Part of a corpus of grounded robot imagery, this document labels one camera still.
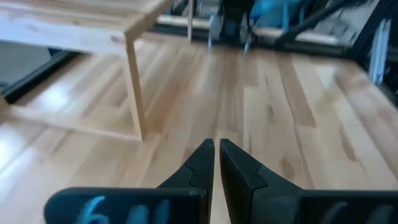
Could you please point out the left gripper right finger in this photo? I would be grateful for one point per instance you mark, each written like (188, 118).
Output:
(264, 202)

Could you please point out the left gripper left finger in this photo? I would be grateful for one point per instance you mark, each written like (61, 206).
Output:
(180, 202)

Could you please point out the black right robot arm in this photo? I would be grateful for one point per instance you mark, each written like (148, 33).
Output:
(236, 15)

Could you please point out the wooden slatted shelf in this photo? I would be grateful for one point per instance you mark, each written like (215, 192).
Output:
(133, 77)

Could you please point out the silver aluminium extrusion piece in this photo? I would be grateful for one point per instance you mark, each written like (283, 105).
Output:
(378, 53)

